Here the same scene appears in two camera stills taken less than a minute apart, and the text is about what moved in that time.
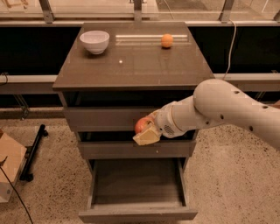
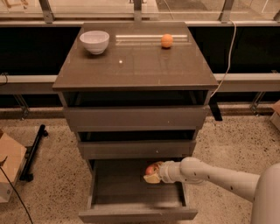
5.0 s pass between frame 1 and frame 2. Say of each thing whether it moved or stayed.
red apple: moved
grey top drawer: stayed
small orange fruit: stayed
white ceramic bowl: stayed
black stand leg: stayed
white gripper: moved
